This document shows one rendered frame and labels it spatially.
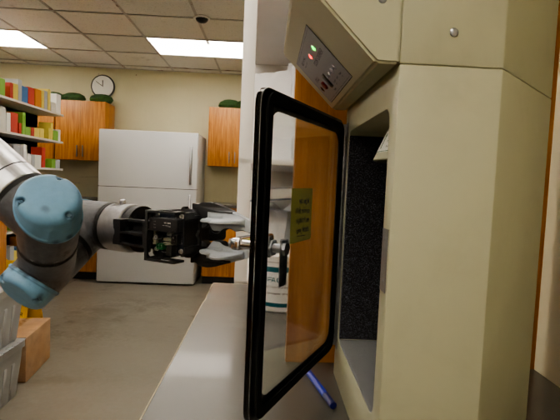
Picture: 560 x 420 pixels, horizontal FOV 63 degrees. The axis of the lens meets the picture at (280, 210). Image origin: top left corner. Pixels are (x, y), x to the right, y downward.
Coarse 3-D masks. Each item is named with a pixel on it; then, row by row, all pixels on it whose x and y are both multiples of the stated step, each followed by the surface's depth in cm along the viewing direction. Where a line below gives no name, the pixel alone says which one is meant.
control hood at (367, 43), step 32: (320, 0) 48; (352, 0) 47; (384, 0) 47; (288, 32) 66; (320, 32) 55; (352, 32) 48; (384, 32) 48; (352, 64) 54; (384, 64) 48; (352, 96) 66
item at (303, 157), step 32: (256, 128) 52; (288, 128) 58; (320, 128) 69; (256, 160) 52; (288, 160) 59; (320, 160) 70; (256, 192) 52; (288, 192) 60; (320, 192) 70; (256, 224) 52; (288, 224) 60; (320, 224) 71; (288, 256) 61; (320, 256) 72; (288, 288) 62; (320, 288) 73; (288, 320) 63; (320, 320) 74; (288, 352) 63
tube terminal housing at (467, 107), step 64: (448, 0) 48; (512, 0) 49; (448, 64) 48; (512, 64) 50; (384, 128) 71; (448, 128) 48; (512, 128) 52; (448, 192) 49; (512, 192) 53; (448, 256) 49; (512, 256) 55; (384, 320) 50; (448, 320) 50; (512, 320) 57; (384, 384) 50; (448, 384) 50; (512, 384) 59
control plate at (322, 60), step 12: (312, 36) 58; (300, 48) 67; (324, 48) 58; (300, 60) 72; (312, 60) 66; (324, 60) 62; (336, 60) 58; (312, 72) 71; (324, 72) 66; (336, 72) 61; (348, 72) 57; (336, 84) 66; (336, 96) 71
